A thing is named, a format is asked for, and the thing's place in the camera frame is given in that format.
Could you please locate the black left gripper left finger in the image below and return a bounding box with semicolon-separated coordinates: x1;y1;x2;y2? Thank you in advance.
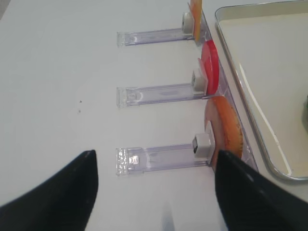
0;150;99;231

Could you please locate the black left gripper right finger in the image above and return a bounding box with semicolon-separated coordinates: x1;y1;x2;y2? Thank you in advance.
215;150;308;231

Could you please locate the clear pusher track tomato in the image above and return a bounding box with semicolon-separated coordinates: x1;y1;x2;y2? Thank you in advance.
116;68;209;108

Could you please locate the red tomato slice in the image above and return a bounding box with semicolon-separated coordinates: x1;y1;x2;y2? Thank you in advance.
201;40;219;95

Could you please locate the clear pusher track cheese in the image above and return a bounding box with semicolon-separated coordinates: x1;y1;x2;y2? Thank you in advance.
117;13;194;47

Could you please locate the upright cheese slice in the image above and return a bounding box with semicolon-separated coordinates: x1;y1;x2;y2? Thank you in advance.
189;0;202;42

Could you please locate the clear pusher track bun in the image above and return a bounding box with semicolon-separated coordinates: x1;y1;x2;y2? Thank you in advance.
115;131;215;176

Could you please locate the upright bun half left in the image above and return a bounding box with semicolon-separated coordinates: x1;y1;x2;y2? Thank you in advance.
205;96;243;170

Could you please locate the white rectangular metal tray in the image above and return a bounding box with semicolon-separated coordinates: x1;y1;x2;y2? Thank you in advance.
215;0;308;181

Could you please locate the left clear acrylic rail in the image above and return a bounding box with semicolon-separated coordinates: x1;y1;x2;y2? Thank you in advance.
201;13;258;170

